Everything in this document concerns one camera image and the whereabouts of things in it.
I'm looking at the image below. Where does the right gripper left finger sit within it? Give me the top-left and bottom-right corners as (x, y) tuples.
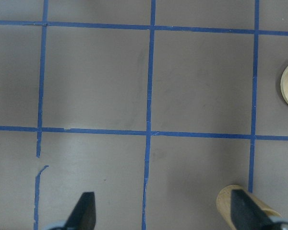
(63, 192), (96, 230)

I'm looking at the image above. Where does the bamboo cylinder holder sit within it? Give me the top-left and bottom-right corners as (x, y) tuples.
(216, 184), (281, 230)

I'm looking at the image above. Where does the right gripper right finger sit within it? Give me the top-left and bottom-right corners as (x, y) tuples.
(231, 189), (278, 230)

